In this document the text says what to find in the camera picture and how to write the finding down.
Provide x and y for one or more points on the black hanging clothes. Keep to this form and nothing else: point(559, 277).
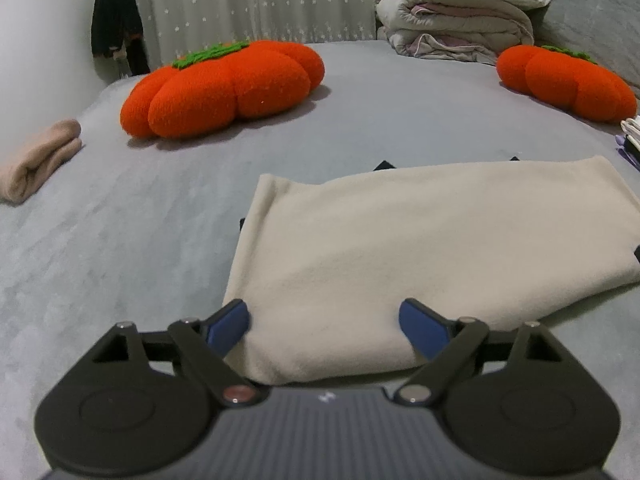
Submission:
point(115, 15)

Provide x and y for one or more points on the grey star-print curtain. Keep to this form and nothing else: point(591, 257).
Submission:
point(250, 0)

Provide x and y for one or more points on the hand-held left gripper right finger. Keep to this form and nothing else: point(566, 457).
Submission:
point(422, 330)

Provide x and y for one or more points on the cream and black raglan shirt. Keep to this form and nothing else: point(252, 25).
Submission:
point(400, 250)

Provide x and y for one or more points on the large orange pumpkin cushion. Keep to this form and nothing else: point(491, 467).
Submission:
point(225, 90)

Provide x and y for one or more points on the grey padded headboard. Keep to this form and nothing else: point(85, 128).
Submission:
point(600, 15)

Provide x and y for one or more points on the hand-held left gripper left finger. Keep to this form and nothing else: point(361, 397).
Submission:
point(230, 325)

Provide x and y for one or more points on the folded grey and pink quilt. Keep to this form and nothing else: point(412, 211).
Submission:
point(460, 25)

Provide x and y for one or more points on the folded dark clothes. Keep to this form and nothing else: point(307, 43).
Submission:
point(629, 155)

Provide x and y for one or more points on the folded pink garment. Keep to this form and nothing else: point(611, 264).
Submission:
point(35, 165)

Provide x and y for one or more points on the grey bed sheet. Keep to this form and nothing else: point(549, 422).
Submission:
point(125, 240)

